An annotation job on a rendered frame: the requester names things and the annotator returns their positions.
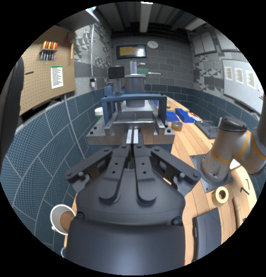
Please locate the white wall pipe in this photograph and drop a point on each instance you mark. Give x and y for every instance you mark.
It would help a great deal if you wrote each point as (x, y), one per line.
(92, 49)

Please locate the red pliers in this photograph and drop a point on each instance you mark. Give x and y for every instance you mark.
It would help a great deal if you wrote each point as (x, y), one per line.
(66, 39)

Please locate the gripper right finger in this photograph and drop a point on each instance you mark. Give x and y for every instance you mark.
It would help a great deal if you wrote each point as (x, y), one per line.
(145, 173)

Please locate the white wall socket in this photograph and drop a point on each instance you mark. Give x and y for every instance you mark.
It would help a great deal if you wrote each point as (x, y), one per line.
(92, 81)

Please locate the black round knob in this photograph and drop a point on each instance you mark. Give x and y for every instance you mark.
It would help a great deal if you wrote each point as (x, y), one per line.
(116, 72)

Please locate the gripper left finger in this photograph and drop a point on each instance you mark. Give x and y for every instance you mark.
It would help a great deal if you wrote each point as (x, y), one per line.
(112, 173)

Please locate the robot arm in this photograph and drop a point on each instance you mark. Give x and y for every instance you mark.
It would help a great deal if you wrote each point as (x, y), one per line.
(230, 140)

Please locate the wooden stick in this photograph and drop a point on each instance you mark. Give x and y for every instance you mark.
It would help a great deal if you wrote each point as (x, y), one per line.
(237, 213)

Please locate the white green paper checklist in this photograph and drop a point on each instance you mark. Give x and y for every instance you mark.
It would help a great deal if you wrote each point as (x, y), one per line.
(56, 77)

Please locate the dark tall cabinet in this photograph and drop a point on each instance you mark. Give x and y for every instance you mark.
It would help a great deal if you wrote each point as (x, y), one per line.
(11, 108)

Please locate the cream tape roll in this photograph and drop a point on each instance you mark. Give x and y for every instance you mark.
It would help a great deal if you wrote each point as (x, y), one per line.
(218, 198)

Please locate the grey screwdriver rack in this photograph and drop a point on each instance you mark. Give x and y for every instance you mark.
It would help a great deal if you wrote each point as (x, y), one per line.
(49, 50)

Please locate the black hex key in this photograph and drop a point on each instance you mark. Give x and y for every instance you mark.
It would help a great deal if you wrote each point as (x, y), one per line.
(246, 190)

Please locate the grey upright tube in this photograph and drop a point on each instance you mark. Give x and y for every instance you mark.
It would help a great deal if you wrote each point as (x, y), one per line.
(133, 68)

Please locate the grey clamp fixture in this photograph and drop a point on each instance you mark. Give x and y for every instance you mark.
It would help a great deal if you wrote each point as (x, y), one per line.
(207, 128)

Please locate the red white card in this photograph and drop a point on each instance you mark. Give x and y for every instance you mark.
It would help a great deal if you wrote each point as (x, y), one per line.
(196, 118)

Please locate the white wall clock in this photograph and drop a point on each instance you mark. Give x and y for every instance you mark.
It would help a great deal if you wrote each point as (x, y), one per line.
(152, 44)

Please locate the round brown grey tin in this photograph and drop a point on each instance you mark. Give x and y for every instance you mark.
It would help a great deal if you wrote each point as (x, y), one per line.
(176, 126)

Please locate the grey square base plate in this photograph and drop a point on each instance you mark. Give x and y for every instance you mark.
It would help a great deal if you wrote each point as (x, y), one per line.
(210, 187)

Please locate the brown pegboard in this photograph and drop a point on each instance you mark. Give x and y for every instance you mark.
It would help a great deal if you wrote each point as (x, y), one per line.
(37, 86)

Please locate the grey whiteboard with papers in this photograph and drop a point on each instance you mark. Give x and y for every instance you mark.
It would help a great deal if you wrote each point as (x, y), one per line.
(243, 86)

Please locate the grey framed window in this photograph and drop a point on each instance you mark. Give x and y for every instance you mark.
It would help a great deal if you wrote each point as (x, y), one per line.
(203, 43)
(228, 42)

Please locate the white jar with green band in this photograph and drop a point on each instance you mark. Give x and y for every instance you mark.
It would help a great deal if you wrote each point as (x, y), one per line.
(99, 114)

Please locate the white cup of coffee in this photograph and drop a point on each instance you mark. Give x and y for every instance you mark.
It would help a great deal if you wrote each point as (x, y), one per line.
(59, 216)

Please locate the black wall screen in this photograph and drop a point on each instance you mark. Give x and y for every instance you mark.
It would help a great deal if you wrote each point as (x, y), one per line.
(131, 51)

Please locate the ceiling light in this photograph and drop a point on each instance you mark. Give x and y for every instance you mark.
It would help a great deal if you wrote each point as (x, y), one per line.
(91, 11)
(193, 24)
(145, 17)

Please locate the green gate block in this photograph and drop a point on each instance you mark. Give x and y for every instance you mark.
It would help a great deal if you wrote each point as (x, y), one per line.
(143, 72)

